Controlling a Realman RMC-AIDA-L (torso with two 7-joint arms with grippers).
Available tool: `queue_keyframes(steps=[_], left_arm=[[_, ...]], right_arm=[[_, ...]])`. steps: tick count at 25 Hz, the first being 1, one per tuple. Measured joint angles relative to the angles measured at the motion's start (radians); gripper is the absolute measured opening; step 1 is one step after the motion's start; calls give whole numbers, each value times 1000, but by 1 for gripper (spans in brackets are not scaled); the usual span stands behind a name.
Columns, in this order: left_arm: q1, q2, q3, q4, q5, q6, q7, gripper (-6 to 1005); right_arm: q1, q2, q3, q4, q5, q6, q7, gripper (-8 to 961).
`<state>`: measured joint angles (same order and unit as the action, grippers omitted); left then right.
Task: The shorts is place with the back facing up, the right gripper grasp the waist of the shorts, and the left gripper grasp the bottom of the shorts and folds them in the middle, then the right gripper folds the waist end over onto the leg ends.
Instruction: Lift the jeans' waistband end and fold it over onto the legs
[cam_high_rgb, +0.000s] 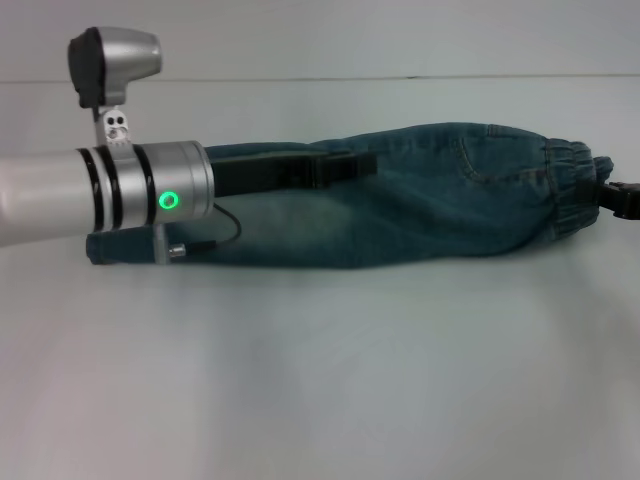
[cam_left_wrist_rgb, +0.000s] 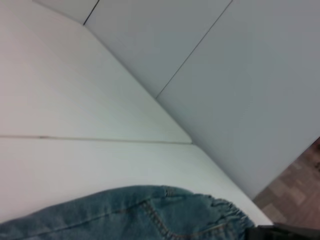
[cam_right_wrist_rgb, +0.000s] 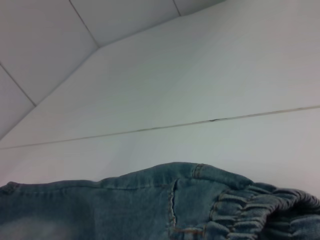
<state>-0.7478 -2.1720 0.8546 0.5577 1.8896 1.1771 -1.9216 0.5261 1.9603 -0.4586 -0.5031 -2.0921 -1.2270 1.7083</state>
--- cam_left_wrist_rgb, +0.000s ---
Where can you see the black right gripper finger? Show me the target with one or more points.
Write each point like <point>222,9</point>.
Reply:
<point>287,233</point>

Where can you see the blue denim shorts with print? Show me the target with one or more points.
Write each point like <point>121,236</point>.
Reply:
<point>125,217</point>

